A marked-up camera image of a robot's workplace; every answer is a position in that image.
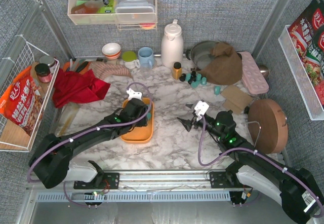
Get orange plastic storage basket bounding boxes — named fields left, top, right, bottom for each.
left=119, top=97, right=154, bottom=144

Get green capsule with number 3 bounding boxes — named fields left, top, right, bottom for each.
left=214, top=86, right=221, bottom=95

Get brown cardboard sheet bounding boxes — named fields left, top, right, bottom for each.
left=221, top=85, right=253, bottom=115

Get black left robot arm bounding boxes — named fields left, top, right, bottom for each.
left=27, top=98, right=152, bottom=189

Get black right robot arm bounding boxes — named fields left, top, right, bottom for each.
left=178, top=101, right=323, bottom=223

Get yellow bottle black cap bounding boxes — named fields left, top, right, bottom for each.
left=172, top=62, right=182, bottom=80

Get green lidded cup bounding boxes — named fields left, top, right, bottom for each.
left=121, top=51, right=140, bottom=69

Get brown cloth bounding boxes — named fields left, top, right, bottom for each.
left=199, top=42, right=242, bottom=86

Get blue mug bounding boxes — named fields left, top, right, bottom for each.
left=138, top=47, right=155, bottom=69

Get striped pink cloth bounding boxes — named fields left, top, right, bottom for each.
left=89, top=61, right=133, bottom=80

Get steel pot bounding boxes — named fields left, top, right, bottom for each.
left=185, top=41, right=219, bottom=70

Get white thermos jug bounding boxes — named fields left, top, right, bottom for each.
left=161, top=19, right=184, bottom=68

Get white orange striped bowl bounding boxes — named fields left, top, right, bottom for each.
left=102, top=43, right=121, bottom=59

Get red cloth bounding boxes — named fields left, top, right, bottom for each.
left=52, top=69, right=110, bottom=108

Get pink ice cube tray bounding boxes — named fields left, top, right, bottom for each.
left=238, top=51, right=269, bottom=95

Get round wooden board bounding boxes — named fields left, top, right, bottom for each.
left=248, top=99, right=288, bottom=154

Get red jam jar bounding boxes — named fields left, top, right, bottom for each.
left=34, top=63, right=52, bottom=83

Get clear plastic food containers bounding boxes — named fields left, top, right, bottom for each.
left=114, top=0, right=155, bottom=24

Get orange snack bag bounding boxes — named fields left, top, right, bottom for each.
left=1, top=66, right=43, bottom=136

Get red noodle package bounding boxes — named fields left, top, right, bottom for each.
left=288, top=0, right=323, bottom=104

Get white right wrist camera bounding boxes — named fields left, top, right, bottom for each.
left=194, top=100, right=209, bottom=122

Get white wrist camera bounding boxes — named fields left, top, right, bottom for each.
left=127, top=88, right=142, bottom=101
left=194, top=100, right=209, bottom=122

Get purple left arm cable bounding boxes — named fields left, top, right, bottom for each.
left=27, top=82, right=154, bottom=207

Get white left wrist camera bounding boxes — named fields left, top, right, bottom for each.
left=127, top=88, right=142, bottom=101

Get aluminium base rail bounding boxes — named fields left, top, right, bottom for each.
left=27, top=169, right=304, bottom=191

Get cream wall rack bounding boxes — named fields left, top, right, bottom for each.
left=67, top=0, right=157, bottom=30

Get white wire wall basket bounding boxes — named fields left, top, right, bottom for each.
left=1, top=34, right=60, bottom=152

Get white side wall rack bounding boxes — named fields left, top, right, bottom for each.
left=278, top=25, right=323, bottom=121

